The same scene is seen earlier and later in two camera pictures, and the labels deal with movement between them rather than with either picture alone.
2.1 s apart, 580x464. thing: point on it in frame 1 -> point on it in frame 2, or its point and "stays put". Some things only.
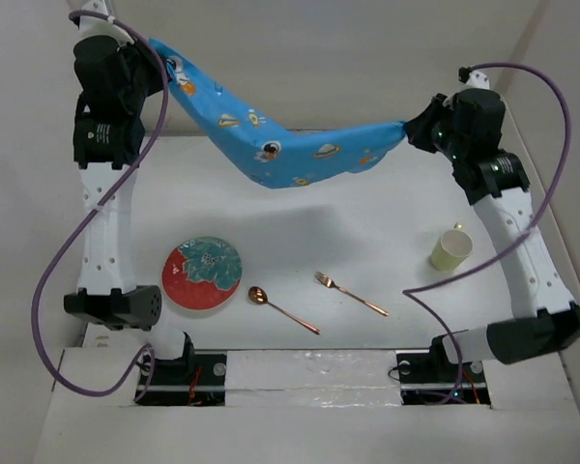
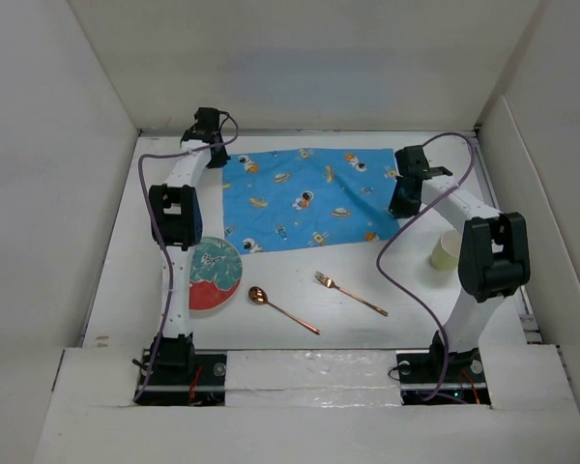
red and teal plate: [201, 274] stays put
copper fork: [330, 283] stays put
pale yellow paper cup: [451, 248] stays put
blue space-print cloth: [268, 154] -> [307, 198]
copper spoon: [258, 295] stays put
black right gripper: [416, 126] -> [396, 206]
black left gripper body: [147, 78] -> [217, 134]
